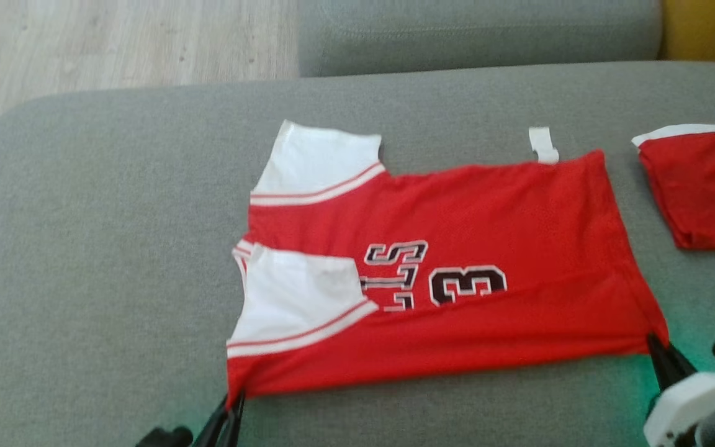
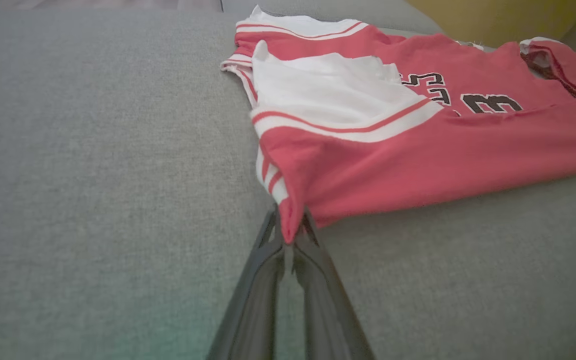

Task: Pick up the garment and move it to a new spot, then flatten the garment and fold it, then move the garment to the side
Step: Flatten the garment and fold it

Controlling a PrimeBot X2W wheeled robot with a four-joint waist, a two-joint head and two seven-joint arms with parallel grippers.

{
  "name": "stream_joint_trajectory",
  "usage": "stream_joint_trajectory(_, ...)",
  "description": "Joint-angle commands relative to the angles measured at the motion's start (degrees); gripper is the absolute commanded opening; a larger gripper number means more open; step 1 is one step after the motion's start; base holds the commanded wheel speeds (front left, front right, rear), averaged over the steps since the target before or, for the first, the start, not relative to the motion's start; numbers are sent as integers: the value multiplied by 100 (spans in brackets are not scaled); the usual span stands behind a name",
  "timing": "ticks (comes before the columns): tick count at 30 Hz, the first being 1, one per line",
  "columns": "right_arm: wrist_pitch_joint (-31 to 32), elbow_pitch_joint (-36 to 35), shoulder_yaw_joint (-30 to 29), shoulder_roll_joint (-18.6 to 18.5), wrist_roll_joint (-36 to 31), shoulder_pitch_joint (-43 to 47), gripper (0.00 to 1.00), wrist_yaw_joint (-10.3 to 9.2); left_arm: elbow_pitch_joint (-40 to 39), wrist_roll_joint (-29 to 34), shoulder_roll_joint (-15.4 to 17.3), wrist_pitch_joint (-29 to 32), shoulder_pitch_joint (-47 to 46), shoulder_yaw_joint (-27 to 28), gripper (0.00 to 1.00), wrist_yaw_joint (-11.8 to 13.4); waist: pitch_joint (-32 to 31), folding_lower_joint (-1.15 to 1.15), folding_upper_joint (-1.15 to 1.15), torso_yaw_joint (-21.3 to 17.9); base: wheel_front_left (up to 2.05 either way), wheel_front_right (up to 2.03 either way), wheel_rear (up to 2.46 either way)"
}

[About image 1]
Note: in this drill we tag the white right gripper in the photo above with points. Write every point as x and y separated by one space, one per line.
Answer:
680 410

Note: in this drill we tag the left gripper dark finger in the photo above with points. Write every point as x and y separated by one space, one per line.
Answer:
215 428
236 425

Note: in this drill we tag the red and white basketball jersey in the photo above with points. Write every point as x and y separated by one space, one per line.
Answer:
488 217

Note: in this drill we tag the red shorts with elastic waistband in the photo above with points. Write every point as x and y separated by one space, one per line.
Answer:
705 186

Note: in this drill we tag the yellow sofa back cushion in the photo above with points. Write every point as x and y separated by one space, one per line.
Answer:
711 25

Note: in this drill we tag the grey sofa seat cushion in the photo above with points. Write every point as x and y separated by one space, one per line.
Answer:
457 31

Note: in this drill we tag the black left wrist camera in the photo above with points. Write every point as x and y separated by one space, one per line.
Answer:
165 437

